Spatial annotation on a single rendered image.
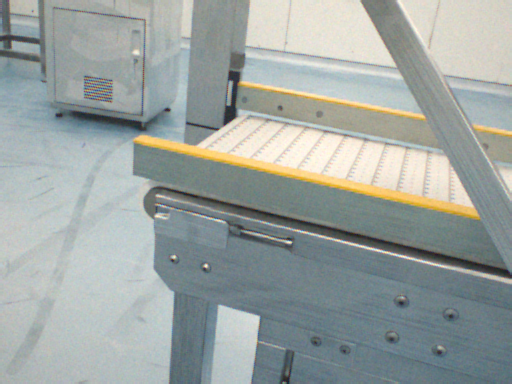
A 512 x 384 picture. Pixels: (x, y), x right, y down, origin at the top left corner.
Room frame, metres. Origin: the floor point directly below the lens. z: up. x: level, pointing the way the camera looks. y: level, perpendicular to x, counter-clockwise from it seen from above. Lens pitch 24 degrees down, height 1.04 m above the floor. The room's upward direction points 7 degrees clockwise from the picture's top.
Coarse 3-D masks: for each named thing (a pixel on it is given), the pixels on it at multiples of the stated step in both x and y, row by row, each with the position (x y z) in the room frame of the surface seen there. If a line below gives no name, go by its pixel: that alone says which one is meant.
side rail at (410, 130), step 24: (240, 96) 0.72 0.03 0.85; (264, 96) 0.71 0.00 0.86; (288, 96) 0.70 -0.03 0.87; (312, 120) 0.69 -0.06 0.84; (336, 120) 0.68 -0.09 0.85; (360, 120) 0.68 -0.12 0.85; (384, 120) 0.67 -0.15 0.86; (408, 120) 0.66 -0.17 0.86; (432, 144) 0.65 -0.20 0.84; (504, 144) 0.63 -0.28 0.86
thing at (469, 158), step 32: (384, 0) 0.41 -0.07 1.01; (384, 32) 0.41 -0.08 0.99; (416, 32) 0.39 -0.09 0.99; (416, 64) 0.38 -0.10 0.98; (416, 96) 0.38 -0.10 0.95; (448, 96) 0.36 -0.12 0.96; (448, 128) 0.36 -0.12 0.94; (448, 160) 0.35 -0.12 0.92; (480, 160) 0.33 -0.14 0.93; (480, 192) 0.33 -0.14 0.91
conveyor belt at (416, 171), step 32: (224, 128) 0.64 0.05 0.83; (256, 128) 0.65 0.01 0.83; (288, 128) 0.67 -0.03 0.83; (288, 160) 0.56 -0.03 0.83; (320, 160) 0.57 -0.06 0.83; (352, 160) 0.58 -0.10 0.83; (384, 160) 0.59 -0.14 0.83; (416, 160) 0.61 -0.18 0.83; (192, 192) 0.46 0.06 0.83; (416, 192) 0.51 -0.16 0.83; (448, 192) 0.52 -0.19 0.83; (320, 224) 0.43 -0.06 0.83
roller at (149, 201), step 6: (156, 186) 0.47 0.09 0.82; (162, 186) 0.47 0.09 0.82; (150, 192) 0.46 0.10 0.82; (156, 192) 0.46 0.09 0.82; (180, 192) 0.47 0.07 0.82; (144, 198) 0.47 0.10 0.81; (150, 198) 0.46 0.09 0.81; (144, 204) 0.47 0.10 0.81; (150, 204) 0.46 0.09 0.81; (150, 210) 0.46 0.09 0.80; (156, 210) 0.46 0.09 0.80; (150, 216) 0.46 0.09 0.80
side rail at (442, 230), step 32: (160, 160) 0.45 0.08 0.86; (192, 160) 0.44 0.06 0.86; (224, 192) 0.43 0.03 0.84; (256, 192) 0.43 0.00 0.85; (288, 192) 0.42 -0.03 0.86; (320, 192) 0.41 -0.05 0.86; (352, 192) 0.41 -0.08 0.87; (352, 224) 0.41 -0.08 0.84; (384, 224) 0.40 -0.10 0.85; (416, 224) 0.39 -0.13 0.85; (448, 224) 0.39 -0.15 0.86; (480, 224) 0.38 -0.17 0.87; (480, 256) 0.38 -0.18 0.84
